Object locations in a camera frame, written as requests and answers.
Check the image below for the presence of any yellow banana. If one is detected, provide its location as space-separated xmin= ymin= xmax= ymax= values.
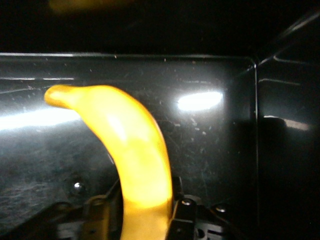
xmin=43 ymin=84 xmax=174 ymax=240

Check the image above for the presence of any black plastic box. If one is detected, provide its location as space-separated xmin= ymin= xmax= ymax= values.
xmin=0 ymin=0 xmax=320 ymax=240

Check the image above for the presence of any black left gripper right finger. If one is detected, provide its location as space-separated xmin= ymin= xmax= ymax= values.
xmin=166 ymin=175 xmax=246 ymax=240

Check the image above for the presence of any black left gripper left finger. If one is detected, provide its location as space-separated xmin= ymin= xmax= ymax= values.
xmin=7 ymin=178 xmax=125 ymax=240

